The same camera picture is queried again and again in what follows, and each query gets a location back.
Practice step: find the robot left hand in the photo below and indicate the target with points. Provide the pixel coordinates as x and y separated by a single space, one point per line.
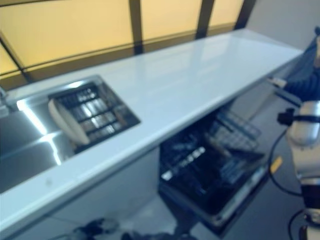
97 228

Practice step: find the cream round plate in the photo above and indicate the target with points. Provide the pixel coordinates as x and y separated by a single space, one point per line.
70 125

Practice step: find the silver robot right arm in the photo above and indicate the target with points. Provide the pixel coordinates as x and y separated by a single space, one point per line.
305 130

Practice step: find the built-in dishwasher with open door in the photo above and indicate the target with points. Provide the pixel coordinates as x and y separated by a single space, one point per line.
237 200

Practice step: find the wide white cabinet door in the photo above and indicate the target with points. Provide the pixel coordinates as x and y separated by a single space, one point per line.
32 212

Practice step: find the stainless steel kitchen sink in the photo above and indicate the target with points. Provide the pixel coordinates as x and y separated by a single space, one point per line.
25 150

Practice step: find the black and chrome sink rack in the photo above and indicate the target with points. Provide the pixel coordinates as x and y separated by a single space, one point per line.
100 112

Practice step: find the chrome gooseneck kitchen faucet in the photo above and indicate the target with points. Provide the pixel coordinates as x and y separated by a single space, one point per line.
6 102

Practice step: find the small yellow tag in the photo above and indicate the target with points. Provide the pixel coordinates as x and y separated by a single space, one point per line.
276 165

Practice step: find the person in blue clothing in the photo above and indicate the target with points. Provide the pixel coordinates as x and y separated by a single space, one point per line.
305 70

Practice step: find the yellow window with dark frame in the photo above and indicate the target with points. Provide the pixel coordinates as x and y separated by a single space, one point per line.
75 32

